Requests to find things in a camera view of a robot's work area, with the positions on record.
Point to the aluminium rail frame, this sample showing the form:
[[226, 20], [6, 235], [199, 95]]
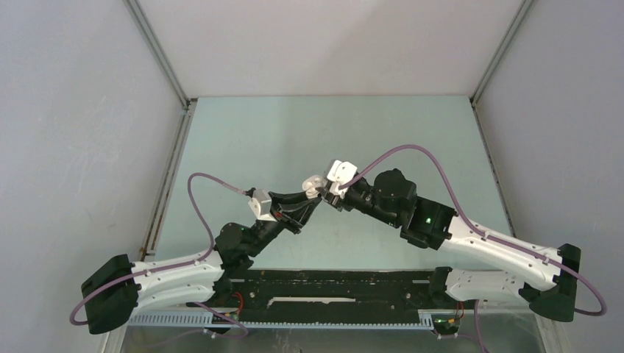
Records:
[[502, 330]]

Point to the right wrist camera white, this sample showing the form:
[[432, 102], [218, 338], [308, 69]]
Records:
[[338, 174]]

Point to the white earbud charging case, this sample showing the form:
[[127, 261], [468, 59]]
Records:
[[312, 185]]

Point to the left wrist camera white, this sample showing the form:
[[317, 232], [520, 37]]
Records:
[[261, 204]]

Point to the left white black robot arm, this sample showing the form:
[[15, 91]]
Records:
[[121, 289]]

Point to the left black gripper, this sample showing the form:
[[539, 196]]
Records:
[[291, 219]]

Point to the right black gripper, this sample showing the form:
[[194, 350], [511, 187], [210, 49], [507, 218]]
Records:
[[344, 204]]

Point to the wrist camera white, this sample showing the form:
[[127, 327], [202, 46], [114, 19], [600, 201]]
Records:
[[338, 174], [261, 204]]

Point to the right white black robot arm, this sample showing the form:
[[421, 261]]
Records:
[[522, 271]]

